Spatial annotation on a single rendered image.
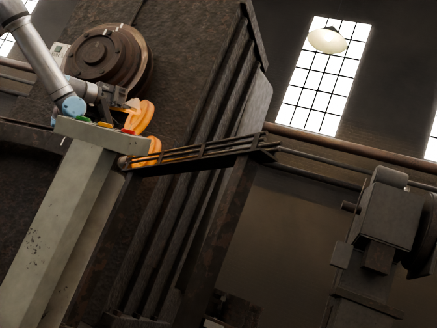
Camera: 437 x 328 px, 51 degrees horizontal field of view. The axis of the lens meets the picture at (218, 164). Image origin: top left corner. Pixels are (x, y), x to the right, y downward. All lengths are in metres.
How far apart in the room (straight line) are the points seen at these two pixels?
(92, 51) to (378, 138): 6.81
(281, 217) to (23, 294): 7.11
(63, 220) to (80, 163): 0.15
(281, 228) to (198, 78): 5.99
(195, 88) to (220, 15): 0.43
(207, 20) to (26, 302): 1.72
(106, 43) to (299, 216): 6.23
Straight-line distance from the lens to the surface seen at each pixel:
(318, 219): 8.07
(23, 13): 1.63
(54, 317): 1.39
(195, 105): 2.24
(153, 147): 1.82
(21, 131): 2.42
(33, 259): 1.23
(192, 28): 2.49
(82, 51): 2.37
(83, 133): 1.27
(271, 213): 8.18
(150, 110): 1.82
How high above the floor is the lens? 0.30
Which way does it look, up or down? 15 degrees up
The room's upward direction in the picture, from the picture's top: 22 degrees clockwise
